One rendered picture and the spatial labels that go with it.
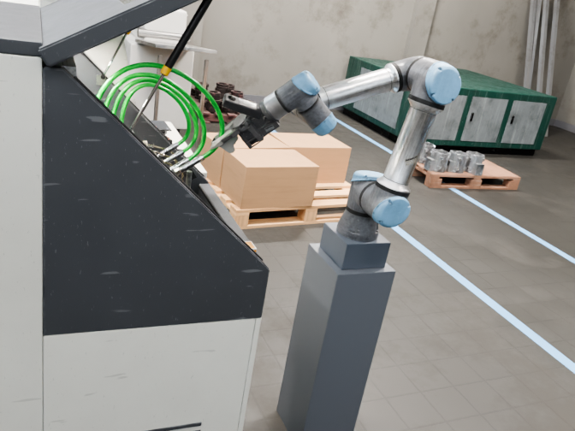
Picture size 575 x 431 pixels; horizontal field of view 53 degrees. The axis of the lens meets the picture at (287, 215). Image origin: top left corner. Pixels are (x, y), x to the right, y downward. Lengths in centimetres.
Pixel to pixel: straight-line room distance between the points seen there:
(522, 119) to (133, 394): 706
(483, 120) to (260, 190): 426
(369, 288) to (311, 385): 44
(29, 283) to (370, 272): 112
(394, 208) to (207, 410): 84
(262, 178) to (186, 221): 261
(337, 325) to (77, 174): 112
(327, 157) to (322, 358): 288
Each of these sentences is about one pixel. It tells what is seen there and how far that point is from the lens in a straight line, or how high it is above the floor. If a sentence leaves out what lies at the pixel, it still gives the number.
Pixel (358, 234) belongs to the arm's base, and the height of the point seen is 92.
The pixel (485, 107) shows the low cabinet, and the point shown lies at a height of 62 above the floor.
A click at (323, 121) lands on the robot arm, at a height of 134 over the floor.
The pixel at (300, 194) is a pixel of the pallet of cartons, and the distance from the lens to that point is 425.
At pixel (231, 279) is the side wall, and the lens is 158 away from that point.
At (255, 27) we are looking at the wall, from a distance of 810.
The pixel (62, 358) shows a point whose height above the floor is 72.
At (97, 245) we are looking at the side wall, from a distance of 145.
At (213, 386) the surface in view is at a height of 56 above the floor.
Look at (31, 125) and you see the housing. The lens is 134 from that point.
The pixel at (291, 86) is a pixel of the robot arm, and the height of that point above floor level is 142.
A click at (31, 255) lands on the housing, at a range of 145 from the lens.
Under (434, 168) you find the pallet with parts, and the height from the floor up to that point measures 17.
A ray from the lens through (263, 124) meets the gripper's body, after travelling 169.
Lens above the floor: 170
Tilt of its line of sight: 22 degrees down
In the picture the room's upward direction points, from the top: 10 degrees clockwise
